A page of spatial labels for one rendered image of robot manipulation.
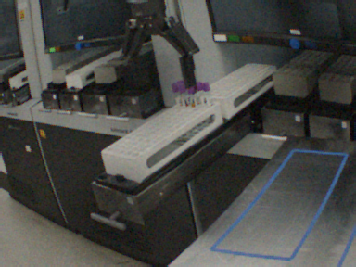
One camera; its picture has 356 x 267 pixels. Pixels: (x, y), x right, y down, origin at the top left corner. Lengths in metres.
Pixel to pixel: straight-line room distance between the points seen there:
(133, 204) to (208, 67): 0.58
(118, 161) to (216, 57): 0.52
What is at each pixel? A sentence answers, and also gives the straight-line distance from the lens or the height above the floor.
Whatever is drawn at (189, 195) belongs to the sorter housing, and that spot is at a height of 0.49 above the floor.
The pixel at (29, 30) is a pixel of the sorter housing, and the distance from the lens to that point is 2.08.
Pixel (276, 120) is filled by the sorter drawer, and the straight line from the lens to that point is 1.22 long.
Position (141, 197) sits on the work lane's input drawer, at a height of 0.80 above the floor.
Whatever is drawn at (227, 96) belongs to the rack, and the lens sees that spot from 1.18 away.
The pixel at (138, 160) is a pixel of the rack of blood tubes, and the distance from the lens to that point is 0.95.
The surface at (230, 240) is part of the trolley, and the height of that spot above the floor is 0.82.
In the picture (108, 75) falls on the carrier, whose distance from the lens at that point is 1.66.
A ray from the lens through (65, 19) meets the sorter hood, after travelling 1.79.
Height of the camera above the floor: 1.25
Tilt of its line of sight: 22 degrees down
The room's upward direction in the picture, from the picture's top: 11 degrees counter-clockwise
